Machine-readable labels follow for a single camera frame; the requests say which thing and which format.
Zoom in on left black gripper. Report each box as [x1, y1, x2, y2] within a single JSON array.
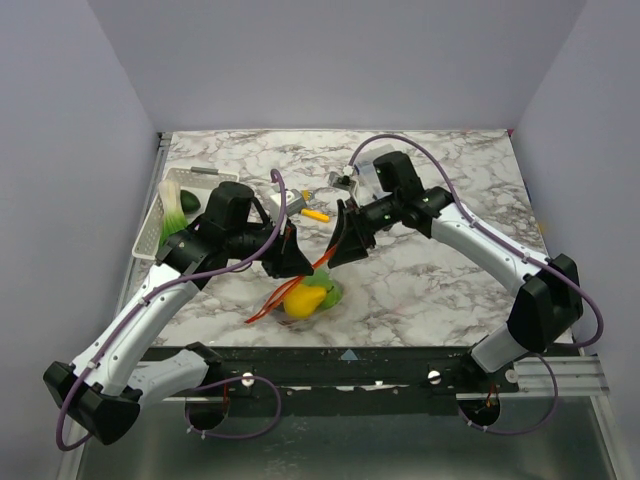
[[227, 215, 315, 279]]

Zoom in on yellow toy pear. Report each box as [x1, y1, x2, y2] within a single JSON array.
[[283, 284, 327, 319]]

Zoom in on clear bag with orange zipper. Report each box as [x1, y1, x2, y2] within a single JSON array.
[[244, 247, 344, 324]]

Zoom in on green toy lime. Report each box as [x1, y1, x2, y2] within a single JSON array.
[[320, 284, 343, 310]]

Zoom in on green toy leaf vegetable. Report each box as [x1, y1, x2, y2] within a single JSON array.
[[302, 269, 334, 291]]

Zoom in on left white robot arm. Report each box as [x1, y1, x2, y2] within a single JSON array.
[[43, 181, 313, 445]]

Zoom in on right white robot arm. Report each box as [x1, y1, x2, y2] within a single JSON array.
[[328, 151, 583, 392]]

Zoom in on clear plastic parts box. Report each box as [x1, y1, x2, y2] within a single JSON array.
[[354, 144, 394, 205]]

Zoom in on dark green toy avocado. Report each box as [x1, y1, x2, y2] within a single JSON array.
[[179, 189, 201, 215]]

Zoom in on white plastic basket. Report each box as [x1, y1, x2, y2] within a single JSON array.
[[131, 167, 241, 260]]

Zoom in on toy bok choy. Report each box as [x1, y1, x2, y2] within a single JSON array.
[[158, 179, 188, 246]]

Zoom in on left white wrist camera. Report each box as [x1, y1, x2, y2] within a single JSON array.
[[268, 189, 307, 219]]

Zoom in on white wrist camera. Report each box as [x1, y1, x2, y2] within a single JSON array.
[[268, 189, 307, 219], [328, 171, 374, 204]]

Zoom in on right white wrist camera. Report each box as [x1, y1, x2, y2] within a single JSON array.
[[328, 171, 374, 204]]

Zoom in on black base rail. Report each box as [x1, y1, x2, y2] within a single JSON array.
[[164, 344, 521, 416]]

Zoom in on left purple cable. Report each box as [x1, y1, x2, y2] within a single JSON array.
[[54, 168, 289, 452]]

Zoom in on purple cable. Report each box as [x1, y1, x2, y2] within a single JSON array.
[[54, 168, 289, 452], [344, 134, 605, 435]]

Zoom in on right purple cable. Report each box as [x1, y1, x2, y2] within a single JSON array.
[[344, 134, 605, 435]]

